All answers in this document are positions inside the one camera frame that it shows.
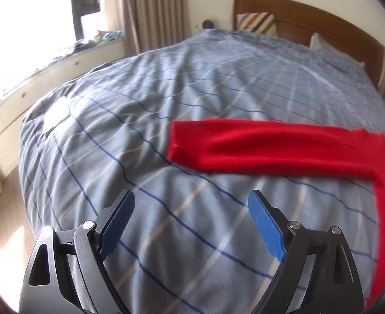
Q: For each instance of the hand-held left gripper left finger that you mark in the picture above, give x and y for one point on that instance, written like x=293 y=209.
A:
x=119 y=222

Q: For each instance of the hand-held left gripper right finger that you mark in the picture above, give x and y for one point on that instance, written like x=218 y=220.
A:
x=266 y=227

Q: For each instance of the red knit sweater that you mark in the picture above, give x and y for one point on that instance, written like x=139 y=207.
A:
x=261 y=144

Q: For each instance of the pile of clothes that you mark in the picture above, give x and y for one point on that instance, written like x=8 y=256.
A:
x=107 y=36

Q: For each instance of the white flat item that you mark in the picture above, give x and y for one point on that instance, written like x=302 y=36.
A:
x=56 y=114

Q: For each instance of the blue plaid duvet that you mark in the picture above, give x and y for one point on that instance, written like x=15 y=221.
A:
x=179 y=88

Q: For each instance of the white window bench cabinet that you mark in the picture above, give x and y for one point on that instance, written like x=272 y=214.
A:
x=81 y=62

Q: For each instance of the white pillow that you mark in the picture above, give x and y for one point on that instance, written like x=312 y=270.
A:
x=330 y=52

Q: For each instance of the striped pillow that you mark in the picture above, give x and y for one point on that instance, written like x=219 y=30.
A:
x=256 y=23

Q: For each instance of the beige curtain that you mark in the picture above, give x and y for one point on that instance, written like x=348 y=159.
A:
x=153 y=9

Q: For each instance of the wooden headboard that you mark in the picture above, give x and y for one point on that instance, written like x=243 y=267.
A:
x=310 y=16

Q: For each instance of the window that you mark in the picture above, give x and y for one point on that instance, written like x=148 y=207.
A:
x=32 y=23

